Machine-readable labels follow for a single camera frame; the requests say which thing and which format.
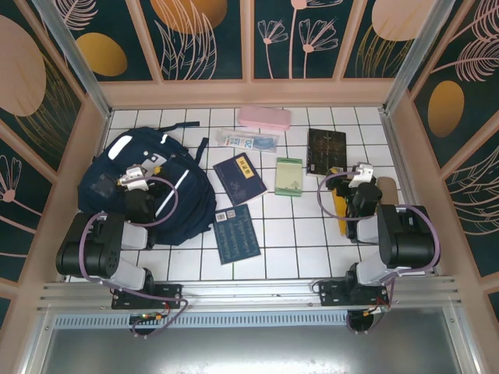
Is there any grey slotted cable duct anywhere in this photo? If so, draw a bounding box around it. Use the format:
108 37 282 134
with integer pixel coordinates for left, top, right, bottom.
52 311 375 329

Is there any aluminium frame post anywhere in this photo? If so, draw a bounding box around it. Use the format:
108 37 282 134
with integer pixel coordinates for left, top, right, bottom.
33 0 113 118
381 0 457 115

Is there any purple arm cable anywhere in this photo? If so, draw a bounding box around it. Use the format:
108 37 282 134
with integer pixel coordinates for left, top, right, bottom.
317 172 442 336
80 175 190 340

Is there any light green notebook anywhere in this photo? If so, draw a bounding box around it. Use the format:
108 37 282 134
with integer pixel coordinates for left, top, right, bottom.
274 157 304 198

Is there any clear plastic stationery pack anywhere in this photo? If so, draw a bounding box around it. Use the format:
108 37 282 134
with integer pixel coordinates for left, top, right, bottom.
216 128 281 153

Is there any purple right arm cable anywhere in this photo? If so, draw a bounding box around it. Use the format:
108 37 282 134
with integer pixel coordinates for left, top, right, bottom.
317 172 442 336

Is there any pink pencil case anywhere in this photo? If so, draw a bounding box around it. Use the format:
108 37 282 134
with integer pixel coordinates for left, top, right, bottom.
237 105 292 132

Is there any aluminium mounting rail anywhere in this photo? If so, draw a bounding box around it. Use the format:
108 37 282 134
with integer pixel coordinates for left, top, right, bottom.
37 275 465 312

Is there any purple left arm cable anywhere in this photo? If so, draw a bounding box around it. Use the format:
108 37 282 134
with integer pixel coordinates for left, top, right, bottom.
80 175 190 340

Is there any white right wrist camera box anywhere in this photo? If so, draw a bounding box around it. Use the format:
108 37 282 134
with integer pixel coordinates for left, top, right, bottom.
348 162 377 187

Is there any black book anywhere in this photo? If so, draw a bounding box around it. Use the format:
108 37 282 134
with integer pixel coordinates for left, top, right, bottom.
306 127 348 177

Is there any navy book with yellow label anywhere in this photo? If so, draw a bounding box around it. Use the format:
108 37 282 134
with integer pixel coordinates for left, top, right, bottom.
213 152 269 207

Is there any navy blue backpack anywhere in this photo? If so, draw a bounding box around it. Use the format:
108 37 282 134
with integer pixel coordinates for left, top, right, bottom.
76 121 218 247

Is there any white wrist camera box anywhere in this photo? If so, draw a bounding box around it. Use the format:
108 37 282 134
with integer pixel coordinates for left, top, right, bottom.
348 162 377 187
118 165 151 192

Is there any beige cylinder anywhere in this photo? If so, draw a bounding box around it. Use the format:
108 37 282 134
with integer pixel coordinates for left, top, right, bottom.
374 176 398 206

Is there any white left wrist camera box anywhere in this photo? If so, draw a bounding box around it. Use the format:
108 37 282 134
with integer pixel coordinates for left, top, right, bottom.
118 165 151 192

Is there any teal book with QR code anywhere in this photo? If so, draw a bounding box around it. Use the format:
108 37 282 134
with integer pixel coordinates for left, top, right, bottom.
213 203 263 266

